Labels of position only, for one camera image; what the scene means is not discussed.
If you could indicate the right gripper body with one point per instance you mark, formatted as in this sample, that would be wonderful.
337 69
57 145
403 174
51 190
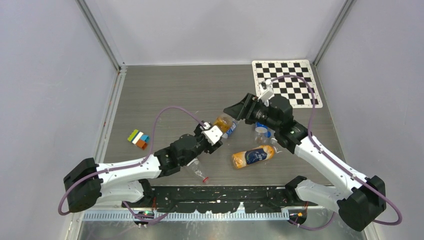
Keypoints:
257 112

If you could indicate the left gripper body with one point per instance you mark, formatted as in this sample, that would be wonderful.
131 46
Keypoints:
202 143

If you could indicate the yellow red label bottle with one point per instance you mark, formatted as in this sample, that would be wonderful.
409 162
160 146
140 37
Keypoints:
224 122

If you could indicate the red label water bottle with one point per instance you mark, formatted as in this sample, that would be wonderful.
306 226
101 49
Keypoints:
196 168

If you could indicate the crushed Pepsi bottle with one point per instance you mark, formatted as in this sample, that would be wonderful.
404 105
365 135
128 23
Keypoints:
231 129

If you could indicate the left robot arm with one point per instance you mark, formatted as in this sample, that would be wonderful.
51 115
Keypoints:
90 183

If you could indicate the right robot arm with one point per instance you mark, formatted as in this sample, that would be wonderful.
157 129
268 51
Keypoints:
356 198

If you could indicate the upright Pepsi bottle blue label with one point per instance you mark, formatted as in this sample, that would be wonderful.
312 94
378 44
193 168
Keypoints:
262 135

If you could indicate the orange blue label bottle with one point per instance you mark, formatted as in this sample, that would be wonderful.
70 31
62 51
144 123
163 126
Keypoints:
246 158

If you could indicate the checkerboard calibration mat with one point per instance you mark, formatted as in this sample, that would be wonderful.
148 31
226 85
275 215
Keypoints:
292 79

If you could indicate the colourful toy brick stack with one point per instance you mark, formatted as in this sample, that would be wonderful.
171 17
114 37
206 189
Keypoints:
139 139

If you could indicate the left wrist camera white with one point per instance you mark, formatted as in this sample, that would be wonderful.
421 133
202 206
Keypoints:
212 132

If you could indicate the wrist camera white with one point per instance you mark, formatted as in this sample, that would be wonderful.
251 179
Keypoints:
266 91
212 132

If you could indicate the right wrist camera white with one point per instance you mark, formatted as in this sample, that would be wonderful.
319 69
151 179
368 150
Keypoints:
266 91

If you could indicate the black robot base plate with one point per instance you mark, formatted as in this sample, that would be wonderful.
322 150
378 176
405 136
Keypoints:
218 199

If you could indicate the aluminium slotted rail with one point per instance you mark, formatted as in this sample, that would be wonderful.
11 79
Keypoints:
238 215

